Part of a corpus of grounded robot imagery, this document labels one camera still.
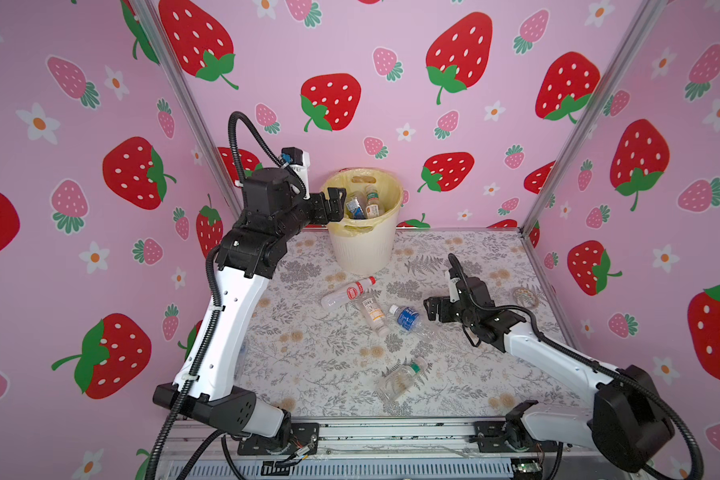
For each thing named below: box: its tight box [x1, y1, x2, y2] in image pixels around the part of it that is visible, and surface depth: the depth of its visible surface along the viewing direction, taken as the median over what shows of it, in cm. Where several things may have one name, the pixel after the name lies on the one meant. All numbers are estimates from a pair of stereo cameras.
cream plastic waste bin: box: [320, 168, 404, 276], surface depth 100 cm
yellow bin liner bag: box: [320, 168, 403, 238], surface depth 100 cm
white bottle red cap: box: [321, 276, 377, 310], surface depth 100 cm
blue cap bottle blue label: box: [346, 197, 366, 220], surface depth 103 cm
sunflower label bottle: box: [365, 185, 385, 219], surface depth 103 cm
